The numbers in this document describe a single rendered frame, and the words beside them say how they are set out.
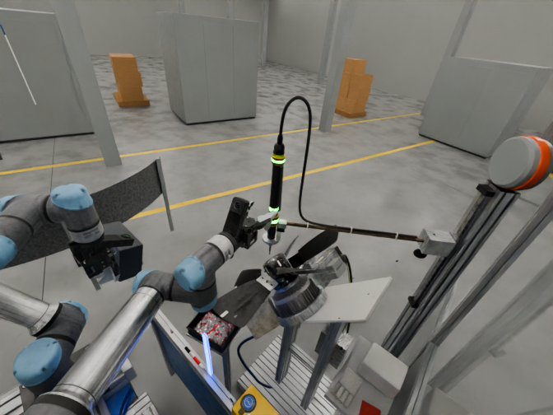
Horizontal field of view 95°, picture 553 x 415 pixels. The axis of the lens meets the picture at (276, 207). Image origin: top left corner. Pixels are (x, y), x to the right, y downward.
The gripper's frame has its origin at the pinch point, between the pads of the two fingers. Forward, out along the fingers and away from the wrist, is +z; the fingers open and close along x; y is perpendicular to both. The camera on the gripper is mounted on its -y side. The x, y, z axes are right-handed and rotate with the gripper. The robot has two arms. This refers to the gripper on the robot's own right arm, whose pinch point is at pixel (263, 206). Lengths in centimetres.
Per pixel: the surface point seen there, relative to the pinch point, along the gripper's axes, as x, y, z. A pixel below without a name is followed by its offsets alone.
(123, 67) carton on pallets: -693, 70, 392
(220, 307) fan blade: -10, 49, -14
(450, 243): 60, 9, 32
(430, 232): 53, 8, 34
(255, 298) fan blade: 0.7, 46.9, -3.1
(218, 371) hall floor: -30, 166, 0
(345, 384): 47, 78, 2
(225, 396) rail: 5, 81, -30
